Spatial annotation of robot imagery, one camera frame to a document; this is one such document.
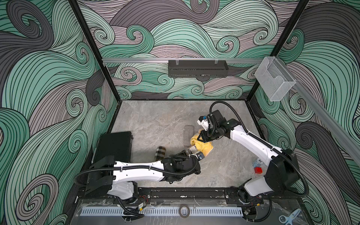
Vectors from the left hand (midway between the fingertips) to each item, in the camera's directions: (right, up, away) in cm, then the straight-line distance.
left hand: (186, 154), depth 76 cm
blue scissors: (+48, -29, -10) cm, 57 cm away
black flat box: (-44, +2, +12) cm, 45 cm away
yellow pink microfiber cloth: (+10, +4, -3) cm, 11 cm away
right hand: (+7, +7, +5) cm, 11 cm away
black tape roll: (+1, -25, -7) cm, 26 cm away
